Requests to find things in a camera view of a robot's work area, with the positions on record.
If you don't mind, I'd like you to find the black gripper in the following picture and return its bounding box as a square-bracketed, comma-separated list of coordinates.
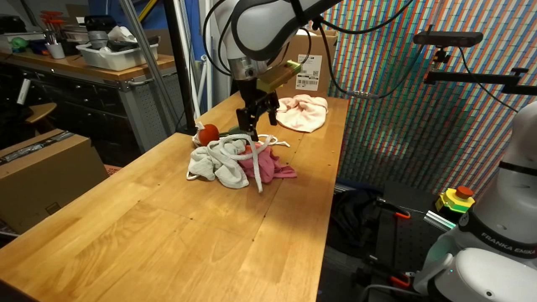
[233, 74, 280, 141]

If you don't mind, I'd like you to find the light pink cloth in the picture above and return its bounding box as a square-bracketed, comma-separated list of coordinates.
[275, 93, 330, 135]

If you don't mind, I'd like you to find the pink cloth orange print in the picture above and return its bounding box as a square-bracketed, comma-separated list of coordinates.
[236, 146, 298, 185]

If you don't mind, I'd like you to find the white terry towel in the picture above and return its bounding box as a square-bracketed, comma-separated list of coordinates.
[184, 136, 249, 192]

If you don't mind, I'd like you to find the orange plush ball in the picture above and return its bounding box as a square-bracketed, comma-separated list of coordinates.
[197, 123, 221, 148]

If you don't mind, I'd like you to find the cardboard box white label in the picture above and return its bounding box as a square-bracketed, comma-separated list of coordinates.
[275, 31, 338, 99]

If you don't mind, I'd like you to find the black vertical pole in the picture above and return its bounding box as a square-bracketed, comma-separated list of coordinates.
[160, 0, 197, 136]

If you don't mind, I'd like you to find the silver metal pole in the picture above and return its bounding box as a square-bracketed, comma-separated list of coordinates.
[117, 0, 181, 136]

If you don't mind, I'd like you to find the wooden top workbench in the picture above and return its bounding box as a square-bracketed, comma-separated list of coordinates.
[0, 49, 189, 153]

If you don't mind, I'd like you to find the black fabric bag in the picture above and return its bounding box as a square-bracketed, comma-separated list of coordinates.
[328, 187, 392, 259]

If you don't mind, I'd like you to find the white plastic bin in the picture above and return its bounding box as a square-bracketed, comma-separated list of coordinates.
[73, 41, 160, 73]

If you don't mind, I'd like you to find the orange black clamp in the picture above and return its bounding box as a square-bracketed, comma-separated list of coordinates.
[362, 254, 416, 292]
[374, 195, 414, 224]

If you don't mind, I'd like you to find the stack of gray bowls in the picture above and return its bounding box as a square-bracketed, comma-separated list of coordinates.
[85, 29, 110, 51]

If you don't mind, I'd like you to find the black perforated board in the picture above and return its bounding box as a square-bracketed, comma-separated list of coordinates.
[374, 182, 449, 276]

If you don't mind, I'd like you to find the yellow red emergency stop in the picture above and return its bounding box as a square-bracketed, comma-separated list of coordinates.
[434, 183, 476, 215]

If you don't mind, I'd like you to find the white cup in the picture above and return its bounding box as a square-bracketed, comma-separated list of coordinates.
[45, 39, 66, 61]

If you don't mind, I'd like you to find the wooden stool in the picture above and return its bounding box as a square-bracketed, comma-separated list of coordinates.
[21, 101, 58, 126]

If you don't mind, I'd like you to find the large plain cardboard box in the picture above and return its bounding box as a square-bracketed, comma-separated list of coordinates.
[0, 128, 110, 237]

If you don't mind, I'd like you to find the thin white cord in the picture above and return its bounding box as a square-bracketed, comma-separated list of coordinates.
[244, 133, 291, 151]

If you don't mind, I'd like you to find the olive wrist camera box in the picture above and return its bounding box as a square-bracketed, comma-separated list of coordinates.
[256, 59, 303, 94]

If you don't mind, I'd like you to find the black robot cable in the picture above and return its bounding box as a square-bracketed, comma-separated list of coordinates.
[199, 0, 417, 103]

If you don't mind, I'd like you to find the black stereo camera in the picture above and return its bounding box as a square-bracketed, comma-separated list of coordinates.
[412, 31, 484, 49]

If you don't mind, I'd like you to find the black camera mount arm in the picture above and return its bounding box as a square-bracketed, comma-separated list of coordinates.
[422, 47, 537, 98]

